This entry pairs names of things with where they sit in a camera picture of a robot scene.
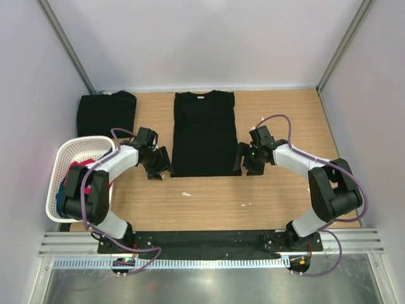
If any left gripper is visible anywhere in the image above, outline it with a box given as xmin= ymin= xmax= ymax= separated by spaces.
xmin=141 ymin=146 xmax=175 ymax=180

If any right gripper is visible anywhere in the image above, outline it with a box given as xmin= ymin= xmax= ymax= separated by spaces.
xmin=232 ymin=142 xmax=265 ymax=176

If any black t shirt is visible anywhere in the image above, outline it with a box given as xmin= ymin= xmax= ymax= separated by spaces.
xmin=170 ymin=91 xmax=242 ymax=177
xmin=77 ymin=91 xmax=137 ymax=137

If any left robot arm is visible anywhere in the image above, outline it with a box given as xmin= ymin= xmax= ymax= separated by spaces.
xmin=61 ymin=127 xmax=173 ymax=253

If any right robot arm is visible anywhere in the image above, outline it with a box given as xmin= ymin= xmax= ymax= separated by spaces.
xmin=234 ymin=126 xmax=363 ymax=251

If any pink t shirt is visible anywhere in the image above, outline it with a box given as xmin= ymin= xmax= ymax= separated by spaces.
xmin=62 ymin=158 xmax=95 ymax=194

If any folded black t shirt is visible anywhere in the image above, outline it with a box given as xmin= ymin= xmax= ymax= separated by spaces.
xmin=77 ymin=91 xmax=137 ymax=137

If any white plastic laundry basket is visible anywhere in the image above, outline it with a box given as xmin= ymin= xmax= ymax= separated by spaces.
xmin=46 ymin=136 xmax=115 ymax=224

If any blue t shirt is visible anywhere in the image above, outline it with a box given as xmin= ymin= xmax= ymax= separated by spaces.
xmin=55 ymin=158 xmax=95 ymax=204

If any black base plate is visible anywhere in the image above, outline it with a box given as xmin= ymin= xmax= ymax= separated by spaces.
xmin=97 ymin=229 xmax=323 ymax=261

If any slotted cable duct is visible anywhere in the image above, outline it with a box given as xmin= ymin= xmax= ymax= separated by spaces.
xmin=53 ymin=256 xmax=290 ymax=270

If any aluminium rail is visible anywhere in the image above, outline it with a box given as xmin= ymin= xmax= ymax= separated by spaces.
xmin=38 ymin=228 xmax=385 ymax=257

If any right frame post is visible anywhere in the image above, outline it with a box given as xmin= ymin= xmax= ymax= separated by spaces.
xmin=316 ymin=0 xmax=377 ymax=92

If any frame post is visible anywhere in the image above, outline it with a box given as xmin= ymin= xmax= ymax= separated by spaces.
xmin=37 ymin=0 xmax=96 ymax=94
xmin=316 ymin=0 xmax=377 ymax=92

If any left frame post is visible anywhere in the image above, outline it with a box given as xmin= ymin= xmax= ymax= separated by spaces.
xmin=37 ymin=0 xmax=96 ymax=94

